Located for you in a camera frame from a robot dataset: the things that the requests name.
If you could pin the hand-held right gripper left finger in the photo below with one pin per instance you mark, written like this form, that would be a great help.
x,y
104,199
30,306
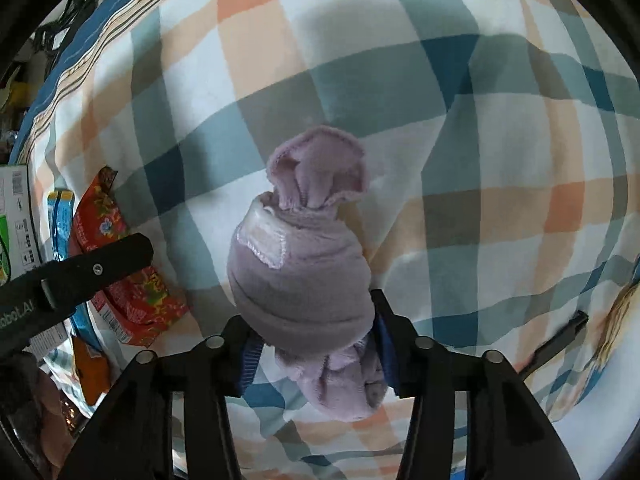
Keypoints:
x,y
248,360

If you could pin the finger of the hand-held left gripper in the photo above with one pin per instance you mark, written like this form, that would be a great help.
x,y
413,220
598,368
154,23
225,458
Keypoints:
x,y
100,267

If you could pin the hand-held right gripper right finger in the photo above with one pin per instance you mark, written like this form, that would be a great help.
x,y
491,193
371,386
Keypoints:
x,y
386,350

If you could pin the lilac sock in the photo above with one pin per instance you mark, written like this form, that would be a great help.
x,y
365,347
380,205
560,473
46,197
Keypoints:
x,y
300,280

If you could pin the red floral snack packet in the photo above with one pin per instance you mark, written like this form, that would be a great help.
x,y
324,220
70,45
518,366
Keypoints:
x,y
125,270

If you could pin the blue snack packet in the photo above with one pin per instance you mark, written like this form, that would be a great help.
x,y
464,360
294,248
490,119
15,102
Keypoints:
x,y
62,240

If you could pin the orange snack packet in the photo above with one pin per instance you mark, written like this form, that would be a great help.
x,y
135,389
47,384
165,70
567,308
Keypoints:
x,y
90,375

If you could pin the white and green cardboard box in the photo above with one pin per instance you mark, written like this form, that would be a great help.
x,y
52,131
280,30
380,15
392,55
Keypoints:
x,y
17,220

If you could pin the black flat stick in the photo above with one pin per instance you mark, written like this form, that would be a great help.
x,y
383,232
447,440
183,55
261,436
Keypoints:
x,y
555,342

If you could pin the striped blue blanket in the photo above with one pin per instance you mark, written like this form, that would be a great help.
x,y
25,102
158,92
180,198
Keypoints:
x,y
75,45

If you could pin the yellow printed cloth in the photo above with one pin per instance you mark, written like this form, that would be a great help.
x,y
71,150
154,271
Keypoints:
x,y
617,320

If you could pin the plaid bed sheet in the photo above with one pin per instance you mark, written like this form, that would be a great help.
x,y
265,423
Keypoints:
x,y
350,110

